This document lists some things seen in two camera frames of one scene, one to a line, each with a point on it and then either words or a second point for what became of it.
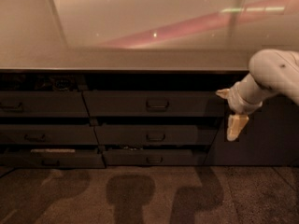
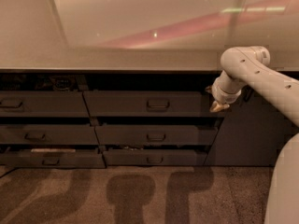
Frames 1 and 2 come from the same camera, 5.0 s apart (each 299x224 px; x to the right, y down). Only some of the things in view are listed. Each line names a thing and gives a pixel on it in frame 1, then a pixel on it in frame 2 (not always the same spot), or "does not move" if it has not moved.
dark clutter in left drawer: (50, 82) does not move
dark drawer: (155, 104) does not move
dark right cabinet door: (270, 137) does not move
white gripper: (237, 101) to (223, 98)
